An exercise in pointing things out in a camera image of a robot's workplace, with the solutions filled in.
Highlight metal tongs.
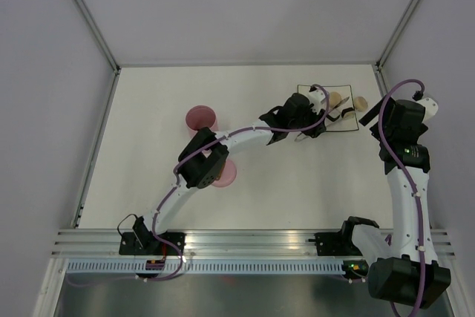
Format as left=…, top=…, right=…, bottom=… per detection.
left=294, top=97, right=350, bottom=143

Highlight black white sushi piece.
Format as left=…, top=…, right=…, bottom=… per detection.
left=327, top=111, right=341, bottom=122
left=341, top=107, right=355, bottom=120

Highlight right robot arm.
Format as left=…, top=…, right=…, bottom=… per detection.
left=338, top=97, right=451, bottom=313

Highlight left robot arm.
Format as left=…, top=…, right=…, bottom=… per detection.
left=119, top=87, right=330, bottom=256

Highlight pink lunch box lid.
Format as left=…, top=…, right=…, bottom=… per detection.
left=212, top=160, right=237, bottom=188

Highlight pink cylindrical lunch box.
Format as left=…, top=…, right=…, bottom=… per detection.
left=185, top=105, right=218, bottom=137

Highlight round beige bun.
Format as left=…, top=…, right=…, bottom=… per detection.
left=353, top=97, right=368, bottom=112
left=330, top=91, right=342, bottom=108

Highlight white square plate black rim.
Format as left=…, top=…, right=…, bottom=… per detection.
left=297, top=85, right=359, bottom=132

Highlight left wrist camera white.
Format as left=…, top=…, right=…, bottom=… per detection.
left=307, top=85, right=328, bottom=108

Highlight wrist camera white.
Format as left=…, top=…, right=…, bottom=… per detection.
left=307, top=85, right=328, bottom=108
left=413, top=91, right=439, bottom=123

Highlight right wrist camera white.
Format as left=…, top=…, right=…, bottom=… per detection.
left=413, top=91, right=439, bottom=123

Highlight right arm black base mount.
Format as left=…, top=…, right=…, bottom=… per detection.
left=308, top=232, right=349, bottom=257

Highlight right aluminium frame post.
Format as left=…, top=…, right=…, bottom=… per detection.
left=375, top=0, right=422, bottom=72

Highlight aluminium frame post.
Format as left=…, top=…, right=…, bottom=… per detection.
left=375, top=0, right=422, bottom=72
left=72, top=0, right=120, bottom=73

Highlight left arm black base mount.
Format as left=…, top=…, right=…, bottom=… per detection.
left=119, top=232, right=186, bottom=256

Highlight white slotted cable duct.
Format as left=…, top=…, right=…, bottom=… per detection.
left=67, top=258, right=344, bottom=275

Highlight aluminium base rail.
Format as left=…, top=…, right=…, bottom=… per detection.
left=51, top=227, right=457, bottom=258

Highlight left aluminium frame post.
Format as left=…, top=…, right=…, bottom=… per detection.
left=72, top=0, right=120, bottom=73

